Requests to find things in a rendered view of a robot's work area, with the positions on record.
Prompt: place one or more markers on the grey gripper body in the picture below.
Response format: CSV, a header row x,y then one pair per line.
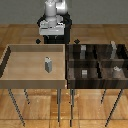
x,y
51,30

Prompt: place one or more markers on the grey milk carton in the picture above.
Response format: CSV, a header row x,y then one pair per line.
x,y
48,65

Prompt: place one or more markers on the dark wooden compartment bin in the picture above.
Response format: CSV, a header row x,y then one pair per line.
x,y
96,81

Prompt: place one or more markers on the tall grey box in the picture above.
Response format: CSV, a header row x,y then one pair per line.
x,y
82,52

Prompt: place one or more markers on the light wooden bin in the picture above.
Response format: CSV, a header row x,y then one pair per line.
x,y
26,63

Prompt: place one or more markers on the small grey cube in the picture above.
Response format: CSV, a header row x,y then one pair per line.
x,y
84,73

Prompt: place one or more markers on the tall grey bottle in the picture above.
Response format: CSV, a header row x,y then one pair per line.
x,y
114,50

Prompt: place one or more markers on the thin metal table leg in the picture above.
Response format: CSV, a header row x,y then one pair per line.
x,y
26,96
59,105
114,106
15,107
104,96
72,106

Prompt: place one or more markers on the small grey can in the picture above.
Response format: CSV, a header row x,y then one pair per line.
x,y
117,71

